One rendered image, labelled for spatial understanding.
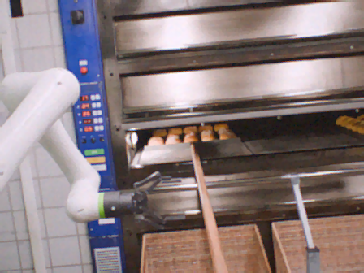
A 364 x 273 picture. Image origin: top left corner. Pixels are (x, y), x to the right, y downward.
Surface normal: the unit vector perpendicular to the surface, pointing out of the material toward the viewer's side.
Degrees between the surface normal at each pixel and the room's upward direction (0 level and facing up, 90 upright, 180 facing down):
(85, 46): 90
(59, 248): 90
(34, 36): 90
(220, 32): 70
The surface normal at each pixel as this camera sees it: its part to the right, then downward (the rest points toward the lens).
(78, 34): 0.00, 0.15
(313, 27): -0.03, -0.19
